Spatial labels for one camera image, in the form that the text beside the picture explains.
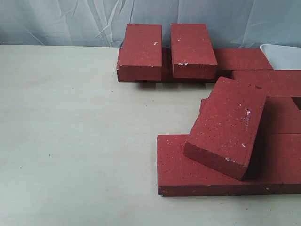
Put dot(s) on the front large red brick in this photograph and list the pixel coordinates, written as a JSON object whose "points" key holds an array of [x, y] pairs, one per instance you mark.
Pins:
{"points": [[181, 176]]}

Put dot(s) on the back base red brick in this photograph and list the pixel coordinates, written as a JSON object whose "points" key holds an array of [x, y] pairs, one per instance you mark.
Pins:
{"points": [[167, 75]]}

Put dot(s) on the grey fabric backdrop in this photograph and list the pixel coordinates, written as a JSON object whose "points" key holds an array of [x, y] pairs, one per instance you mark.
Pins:
{"points": [[230, 23]]}

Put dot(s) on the white plastic tray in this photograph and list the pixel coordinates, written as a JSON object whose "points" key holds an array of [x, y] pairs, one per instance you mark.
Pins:
{"points": [[282, 57]]}

